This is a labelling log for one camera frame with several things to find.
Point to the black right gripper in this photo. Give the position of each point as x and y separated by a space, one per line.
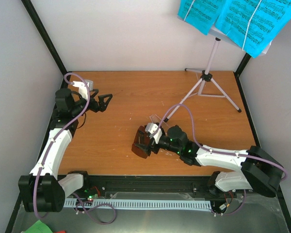
146 148

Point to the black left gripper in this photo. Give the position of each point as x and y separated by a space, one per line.
101 107

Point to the brown wooden metronome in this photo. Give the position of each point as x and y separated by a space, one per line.
143 145

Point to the clear acrylic metronome cover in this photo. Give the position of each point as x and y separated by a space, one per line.
156 119

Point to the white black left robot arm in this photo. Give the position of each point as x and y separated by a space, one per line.
41 190

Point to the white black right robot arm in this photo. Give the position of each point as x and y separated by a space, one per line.
252 169

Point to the left blue sheet music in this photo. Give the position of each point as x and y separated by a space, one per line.
201 14

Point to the blue sheet music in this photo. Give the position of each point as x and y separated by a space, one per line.
201 14
253 24

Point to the green paper sheet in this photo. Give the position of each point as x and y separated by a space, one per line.
38 227

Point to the right blue sheet music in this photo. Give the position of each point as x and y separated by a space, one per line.
253 24

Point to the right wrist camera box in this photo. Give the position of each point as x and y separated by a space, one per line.
155 132

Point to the black front mounting rail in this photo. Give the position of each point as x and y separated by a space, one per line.
192 185

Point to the light blue slotted cable duct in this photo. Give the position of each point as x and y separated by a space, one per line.
195 205

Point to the black aluminium frame post left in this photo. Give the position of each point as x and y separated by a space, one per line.
44 34

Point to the black aluminium frame post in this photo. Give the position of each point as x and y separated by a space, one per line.
44 34
242 65

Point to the black aluminium frame post right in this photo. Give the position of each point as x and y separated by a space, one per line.
242 65

